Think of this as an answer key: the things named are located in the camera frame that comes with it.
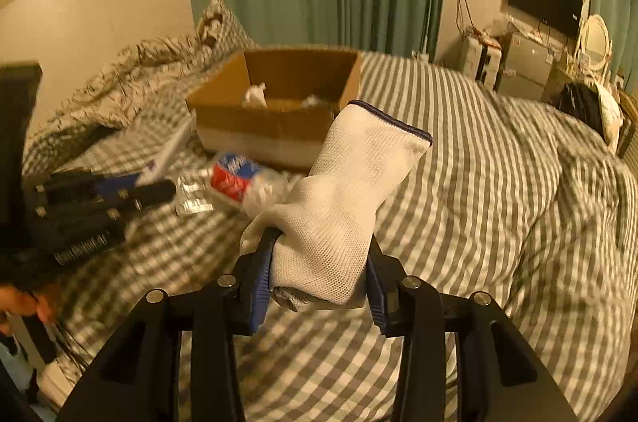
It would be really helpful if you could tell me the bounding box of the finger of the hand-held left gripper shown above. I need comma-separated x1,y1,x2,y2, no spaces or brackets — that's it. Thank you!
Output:
37,205,133,246
35,177,177,211

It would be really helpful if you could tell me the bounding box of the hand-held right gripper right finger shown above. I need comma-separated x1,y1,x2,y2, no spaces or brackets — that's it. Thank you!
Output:
367,235,579,422

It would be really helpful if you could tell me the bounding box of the hanging wall cable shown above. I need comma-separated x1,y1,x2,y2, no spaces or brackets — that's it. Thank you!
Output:
455,0,480,38

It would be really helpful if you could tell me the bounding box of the white knit work glove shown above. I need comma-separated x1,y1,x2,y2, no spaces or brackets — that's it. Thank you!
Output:
239,100,433,313

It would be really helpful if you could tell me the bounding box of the person's left hand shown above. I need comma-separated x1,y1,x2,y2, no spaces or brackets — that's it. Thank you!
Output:
0,285,58,337

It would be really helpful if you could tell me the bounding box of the dark bag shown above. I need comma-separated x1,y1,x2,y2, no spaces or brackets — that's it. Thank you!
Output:
550,82,615,140

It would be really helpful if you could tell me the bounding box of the checked pillow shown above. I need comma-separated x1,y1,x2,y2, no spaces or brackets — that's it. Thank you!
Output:
196,0,256,55

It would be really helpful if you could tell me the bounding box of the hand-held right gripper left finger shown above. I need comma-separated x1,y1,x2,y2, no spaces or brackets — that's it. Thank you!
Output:
57,230,281,422

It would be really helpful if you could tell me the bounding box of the grey checked duvet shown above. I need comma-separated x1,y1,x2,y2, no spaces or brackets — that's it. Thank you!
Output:
20,48,633,422

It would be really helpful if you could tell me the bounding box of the white cabinet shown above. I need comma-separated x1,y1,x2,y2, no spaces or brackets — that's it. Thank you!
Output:
497,32,567,100

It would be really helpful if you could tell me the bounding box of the brown cardboard box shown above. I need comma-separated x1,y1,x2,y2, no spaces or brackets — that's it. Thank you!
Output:
185,49,363,170

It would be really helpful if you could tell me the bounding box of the oval white framed mirror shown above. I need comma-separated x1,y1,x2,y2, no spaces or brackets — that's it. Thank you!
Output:
577,14,612,73

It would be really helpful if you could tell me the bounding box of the white small appliance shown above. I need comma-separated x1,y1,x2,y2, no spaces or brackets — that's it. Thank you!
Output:
461,34,502,87

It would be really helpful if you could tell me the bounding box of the crushed clear plastic bottle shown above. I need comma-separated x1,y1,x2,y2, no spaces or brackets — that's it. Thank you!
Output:
174,151,291,219

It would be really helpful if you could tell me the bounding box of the leaf patterned blanket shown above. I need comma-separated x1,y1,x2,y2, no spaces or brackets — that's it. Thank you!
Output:
25,34,217,156

